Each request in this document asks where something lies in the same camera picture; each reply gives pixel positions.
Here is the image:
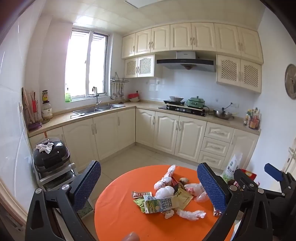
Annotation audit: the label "large lattice door cabinet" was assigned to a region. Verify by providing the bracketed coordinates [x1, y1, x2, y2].
[216, 54, 262, 94]

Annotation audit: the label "cream lower kitchen cabinets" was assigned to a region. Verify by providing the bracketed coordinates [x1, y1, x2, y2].
[29, 108, 259, 173]

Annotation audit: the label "white rice bag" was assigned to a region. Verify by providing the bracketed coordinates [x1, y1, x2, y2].
[221, 152, 243, 182]

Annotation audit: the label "clear plastic jar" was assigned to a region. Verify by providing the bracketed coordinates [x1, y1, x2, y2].
[42, 103, 53, 120]

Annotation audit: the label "kitchen window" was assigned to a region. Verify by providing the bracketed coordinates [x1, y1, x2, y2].
[65, 28, 109, 98]

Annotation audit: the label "flattened milk carton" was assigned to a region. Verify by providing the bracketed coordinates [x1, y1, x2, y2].
[143, 195, 179, 215]

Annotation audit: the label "clear bag with red scraps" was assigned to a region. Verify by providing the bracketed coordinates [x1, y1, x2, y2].
[184, 183, 204, 194]

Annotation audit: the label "steel wok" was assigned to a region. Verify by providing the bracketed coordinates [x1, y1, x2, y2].
[213, 107, 234, 120]

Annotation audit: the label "green electric pot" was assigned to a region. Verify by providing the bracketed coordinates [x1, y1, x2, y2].
[186, 96, 207, 109]

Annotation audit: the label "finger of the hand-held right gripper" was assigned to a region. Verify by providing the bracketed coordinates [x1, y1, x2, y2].
[233, 169, 260, 192]
[264, 163, 296, 193]

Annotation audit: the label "gold foil sachet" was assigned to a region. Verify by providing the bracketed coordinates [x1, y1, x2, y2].
[172, 189, 194, 209]

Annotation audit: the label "round wall ornament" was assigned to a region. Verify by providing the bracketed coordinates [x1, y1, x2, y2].
[284, 64, 296, 100]

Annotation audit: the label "ceiling light panel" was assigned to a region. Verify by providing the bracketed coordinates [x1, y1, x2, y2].
[124, 0, 170, 8]

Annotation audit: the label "crumpled clear plastic wrap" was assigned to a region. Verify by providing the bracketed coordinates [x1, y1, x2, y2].
[176, 209, 207, 221]

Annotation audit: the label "red box on floor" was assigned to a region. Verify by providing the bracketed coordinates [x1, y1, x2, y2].
[240, 169, 258, 180]

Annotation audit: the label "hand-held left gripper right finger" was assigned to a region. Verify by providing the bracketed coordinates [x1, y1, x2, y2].
[197, 163, 275, 241]

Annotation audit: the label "black gas stove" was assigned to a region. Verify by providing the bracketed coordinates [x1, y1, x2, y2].
[158, 105, 206, 117]

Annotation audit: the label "clear crumpled plastic bag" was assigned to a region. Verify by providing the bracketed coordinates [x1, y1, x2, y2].
[194, 191, 210, 202]

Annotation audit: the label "white rag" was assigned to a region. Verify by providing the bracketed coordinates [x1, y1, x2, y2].
[36, 142, 55, 154]

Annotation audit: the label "green snack packet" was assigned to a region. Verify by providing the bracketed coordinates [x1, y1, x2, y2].
[133, 198, 148, 212]

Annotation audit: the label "range hood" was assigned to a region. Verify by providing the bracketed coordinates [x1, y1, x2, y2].
[157, 51, 216, 73]

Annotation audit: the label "chopstick holder with utensils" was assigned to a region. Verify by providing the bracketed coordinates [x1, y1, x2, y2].
[21, 87, 35, 124]

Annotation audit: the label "person's left hand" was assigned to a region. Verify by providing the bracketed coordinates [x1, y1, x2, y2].
[124, 232, 140, 241]

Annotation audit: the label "hanging utensil rack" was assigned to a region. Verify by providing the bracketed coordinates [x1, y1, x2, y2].
[110, 72, 129, 101]

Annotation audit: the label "metal storage rack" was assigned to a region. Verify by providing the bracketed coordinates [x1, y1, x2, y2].
[34, 162, 95, 219]

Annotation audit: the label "group of condiment bottles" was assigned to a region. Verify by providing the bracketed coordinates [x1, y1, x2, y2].
[243, 107, 260, 130]

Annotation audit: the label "small lattice door cabinet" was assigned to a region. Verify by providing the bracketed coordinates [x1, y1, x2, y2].
[124, 54, 162, 79]

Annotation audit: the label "chrome faucet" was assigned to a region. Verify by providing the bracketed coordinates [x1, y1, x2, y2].
[92, 86, 102, 107]

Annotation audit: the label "black electric grill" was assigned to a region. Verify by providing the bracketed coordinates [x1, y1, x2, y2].
[32, 137, 70, 173]

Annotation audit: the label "plastic wrapped sausage bundle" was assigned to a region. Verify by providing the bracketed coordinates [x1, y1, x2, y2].
[154, 164, 176, 190]

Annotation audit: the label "round orange table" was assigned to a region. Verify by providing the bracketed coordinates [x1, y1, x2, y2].
[94, 164, 235, 241]

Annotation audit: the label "cream upper wall cabinets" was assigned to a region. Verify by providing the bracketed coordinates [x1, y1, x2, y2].
[121, 22, 264, 65]

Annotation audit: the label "steel double sink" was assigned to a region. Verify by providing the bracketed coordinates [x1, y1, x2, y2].
[72, 104, 125, 116]

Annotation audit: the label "white crumpled plastic bag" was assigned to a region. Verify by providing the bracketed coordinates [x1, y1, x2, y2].
[154, 185, 175, 200]

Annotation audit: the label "cream cabinet drawer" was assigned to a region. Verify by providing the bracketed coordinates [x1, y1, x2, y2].
[201, 137, 230, 157]
[205, 122, 234, 143]
[197, 151, 226, 169]

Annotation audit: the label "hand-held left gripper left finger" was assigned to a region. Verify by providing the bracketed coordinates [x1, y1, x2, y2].
[25, 160, 102, 241]

